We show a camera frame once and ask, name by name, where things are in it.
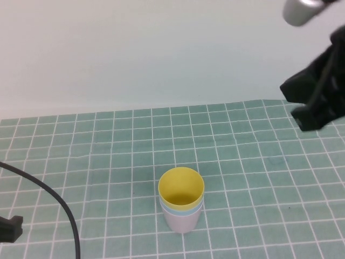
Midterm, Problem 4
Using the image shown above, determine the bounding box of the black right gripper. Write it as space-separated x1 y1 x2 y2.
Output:
279 25 345 132

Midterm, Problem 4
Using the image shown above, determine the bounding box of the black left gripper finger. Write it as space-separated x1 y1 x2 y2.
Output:
0 215 24 243

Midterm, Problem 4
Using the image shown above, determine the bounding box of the pink plastic cup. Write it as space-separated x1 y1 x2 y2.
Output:
161 205 203 234

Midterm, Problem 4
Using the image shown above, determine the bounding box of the thick black cable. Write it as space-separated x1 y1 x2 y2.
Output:
0 161 82 259

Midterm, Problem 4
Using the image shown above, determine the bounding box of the green white checked tablecloth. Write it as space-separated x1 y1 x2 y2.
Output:
0 97 345 259

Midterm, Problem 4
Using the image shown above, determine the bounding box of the light blue plastic cup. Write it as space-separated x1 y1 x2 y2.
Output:
159 199 204 217

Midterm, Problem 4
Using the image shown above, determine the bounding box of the yellow plastic cup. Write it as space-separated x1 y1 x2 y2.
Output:
157 167 205 212

